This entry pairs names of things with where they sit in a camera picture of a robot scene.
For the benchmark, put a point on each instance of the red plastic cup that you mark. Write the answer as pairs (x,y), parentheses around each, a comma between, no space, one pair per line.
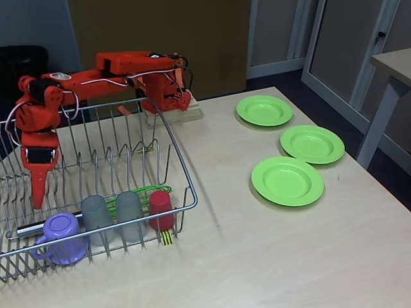
(159,205)

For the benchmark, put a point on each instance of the beige side table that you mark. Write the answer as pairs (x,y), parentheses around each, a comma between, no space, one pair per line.
(395,64)

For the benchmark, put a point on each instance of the black waste bin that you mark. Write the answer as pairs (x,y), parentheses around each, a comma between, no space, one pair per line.
(22,64)

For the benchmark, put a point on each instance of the grey sliding door cabinet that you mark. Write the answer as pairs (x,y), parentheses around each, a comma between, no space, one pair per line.
(346,48)

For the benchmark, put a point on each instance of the black cabinet lock knob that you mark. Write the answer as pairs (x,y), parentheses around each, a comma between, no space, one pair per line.
(381,34)

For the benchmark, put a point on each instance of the green plastic plate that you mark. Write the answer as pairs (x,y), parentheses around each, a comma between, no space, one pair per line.
(311,144)
(264,110)
(287,181)

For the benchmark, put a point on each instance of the yellow black striped tape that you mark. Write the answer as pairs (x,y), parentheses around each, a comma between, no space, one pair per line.
(167,238)
(147,149)

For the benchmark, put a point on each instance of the translucent grey plastic cup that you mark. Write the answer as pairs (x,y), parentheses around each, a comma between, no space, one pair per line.
(94,211)
(128,208)

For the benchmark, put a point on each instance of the white framed cabinet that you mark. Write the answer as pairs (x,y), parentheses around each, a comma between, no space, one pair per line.
(273,32)

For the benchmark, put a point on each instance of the brown pin board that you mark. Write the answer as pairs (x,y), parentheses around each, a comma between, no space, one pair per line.
(208,38)

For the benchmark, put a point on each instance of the purple plastic mug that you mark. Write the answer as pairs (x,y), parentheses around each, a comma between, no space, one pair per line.
(61,226)

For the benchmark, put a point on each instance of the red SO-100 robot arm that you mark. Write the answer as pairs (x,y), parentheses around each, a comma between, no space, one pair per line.
(96,83)

